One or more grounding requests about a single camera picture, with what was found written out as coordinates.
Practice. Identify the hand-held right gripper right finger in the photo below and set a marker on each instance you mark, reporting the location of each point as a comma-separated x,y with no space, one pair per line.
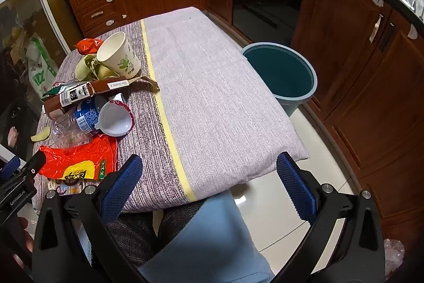
294,185

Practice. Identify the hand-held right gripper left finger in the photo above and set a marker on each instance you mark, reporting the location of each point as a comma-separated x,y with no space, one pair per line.
121,185

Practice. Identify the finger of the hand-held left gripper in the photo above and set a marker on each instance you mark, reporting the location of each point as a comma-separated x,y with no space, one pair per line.
9,168
33,165

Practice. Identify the small melon rind piece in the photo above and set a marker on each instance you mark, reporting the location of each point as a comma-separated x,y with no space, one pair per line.
41,134

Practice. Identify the red plastic bag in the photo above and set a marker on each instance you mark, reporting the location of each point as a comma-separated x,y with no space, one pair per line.
76,153

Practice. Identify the white plastic cup red rim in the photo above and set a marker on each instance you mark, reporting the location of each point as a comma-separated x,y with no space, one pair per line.
114,120

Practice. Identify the clear plastic bottle blue label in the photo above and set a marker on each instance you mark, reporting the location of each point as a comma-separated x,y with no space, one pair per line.
86,119

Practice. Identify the brown paper scrap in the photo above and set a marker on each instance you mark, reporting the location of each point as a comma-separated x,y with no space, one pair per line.
106,87

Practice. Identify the teal plastic trash bin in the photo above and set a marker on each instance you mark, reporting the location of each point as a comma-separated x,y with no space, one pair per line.
281,77

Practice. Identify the large pale melon rind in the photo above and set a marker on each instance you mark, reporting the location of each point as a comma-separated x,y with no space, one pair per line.
82,68

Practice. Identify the white paper cup green print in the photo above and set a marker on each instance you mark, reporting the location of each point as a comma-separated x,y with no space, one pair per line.
122,61

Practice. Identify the orange peel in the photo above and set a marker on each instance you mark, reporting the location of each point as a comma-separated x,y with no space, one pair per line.
87,46

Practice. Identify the person's left hand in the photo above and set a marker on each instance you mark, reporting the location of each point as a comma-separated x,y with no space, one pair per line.
26,233

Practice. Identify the green and white bag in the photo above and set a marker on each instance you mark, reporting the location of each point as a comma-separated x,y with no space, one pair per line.
39,70

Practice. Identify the person's leg in blue trousers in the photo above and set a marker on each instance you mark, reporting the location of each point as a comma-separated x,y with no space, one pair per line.
205,236

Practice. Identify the crumpled clear plastic bag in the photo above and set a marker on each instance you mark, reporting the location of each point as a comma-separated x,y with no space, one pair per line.
394,256

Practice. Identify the grey striped tablecloth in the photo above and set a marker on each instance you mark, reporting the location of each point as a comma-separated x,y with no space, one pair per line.
215,87

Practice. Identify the glass door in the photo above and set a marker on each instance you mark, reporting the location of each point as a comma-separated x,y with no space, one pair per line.
20,4

